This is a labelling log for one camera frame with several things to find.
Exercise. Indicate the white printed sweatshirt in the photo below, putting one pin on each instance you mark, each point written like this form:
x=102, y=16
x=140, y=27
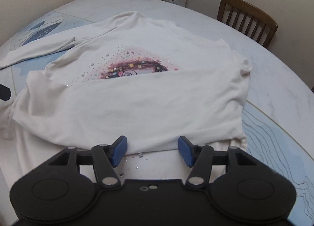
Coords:
x=133, y=76

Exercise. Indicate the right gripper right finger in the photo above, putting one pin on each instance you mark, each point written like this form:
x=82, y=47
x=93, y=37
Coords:
x=200, y=159

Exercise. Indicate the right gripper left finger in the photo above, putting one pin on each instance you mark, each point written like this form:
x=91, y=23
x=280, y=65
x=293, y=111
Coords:
x=105, y=159

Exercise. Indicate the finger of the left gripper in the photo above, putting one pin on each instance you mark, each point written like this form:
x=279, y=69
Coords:
x=5, y=93

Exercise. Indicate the wooden slat-back chair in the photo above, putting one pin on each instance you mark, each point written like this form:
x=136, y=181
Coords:
x=249, y=20

